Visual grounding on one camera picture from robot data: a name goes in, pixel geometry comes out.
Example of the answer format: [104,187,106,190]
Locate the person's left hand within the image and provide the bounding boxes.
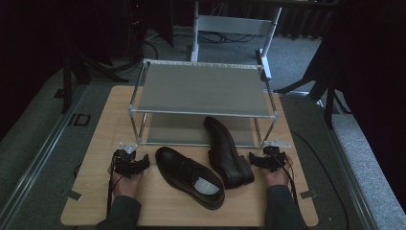
[107,165,146,201]

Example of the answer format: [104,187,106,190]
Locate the person's right hand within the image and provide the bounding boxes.
[259,154,295,188]

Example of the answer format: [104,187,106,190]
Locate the grey tape strip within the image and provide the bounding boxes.
[299,190,319,200]
[60,188,83,202]

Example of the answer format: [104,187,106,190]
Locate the white metal stand frame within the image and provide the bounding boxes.
[190,0,283,81]

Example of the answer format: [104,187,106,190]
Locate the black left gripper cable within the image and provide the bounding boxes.
[106,158,124,219]

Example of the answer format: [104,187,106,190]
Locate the black leather shoe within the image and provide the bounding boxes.
[203,116,256,190]
[154,146,226,211]

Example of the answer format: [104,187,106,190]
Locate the metal shoe rack grey shelves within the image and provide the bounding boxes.
[127,57,280,150]

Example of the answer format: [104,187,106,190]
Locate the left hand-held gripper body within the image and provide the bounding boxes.
[112,142,142,179]

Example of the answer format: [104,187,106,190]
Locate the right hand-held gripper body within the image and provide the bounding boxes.
[259,138,292,173]

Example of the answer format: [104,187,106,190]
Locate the black tripod stand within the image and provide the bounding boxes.
[273,60,352,130]
[59,44,129,115]

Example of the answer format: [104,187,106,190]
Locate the metal floor rail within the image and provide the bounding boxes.
[0,83,90,226]
[314,95,382,230]

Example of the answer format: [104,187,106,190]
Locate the long black floor cable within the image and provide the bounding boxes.
[289,129,350,230]

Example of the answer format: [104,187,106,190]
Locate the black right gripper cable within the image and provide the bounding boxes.
[273,152,300,209]

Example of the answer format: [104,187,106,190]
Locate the black floor cables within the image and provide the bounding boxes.
[178,30,258,45]

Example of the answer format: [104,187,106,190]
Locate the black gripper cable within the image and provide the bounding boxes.
[106,158,124,219]
[273,152,300,209]

